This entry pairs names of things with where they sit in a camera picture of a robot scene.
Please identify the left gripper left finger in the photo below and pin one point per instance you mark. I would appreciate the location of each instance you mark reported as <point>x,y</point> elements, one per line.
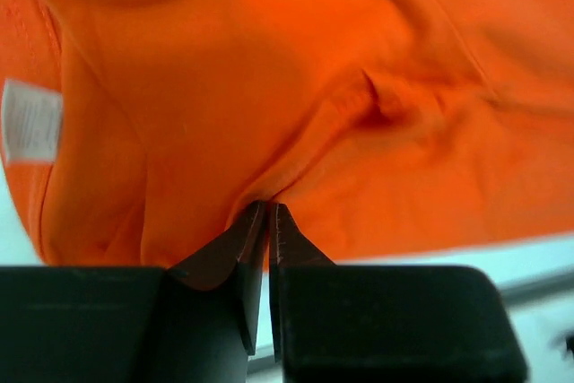
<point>233,262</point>

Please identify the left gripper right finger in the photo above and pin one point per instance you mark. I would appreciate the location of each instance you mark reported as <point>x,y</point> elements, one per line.
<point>287,247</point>

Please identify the orange t shirt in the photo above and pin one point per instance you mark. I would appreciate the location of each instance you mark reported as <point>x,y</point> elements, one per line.
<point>386,126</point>

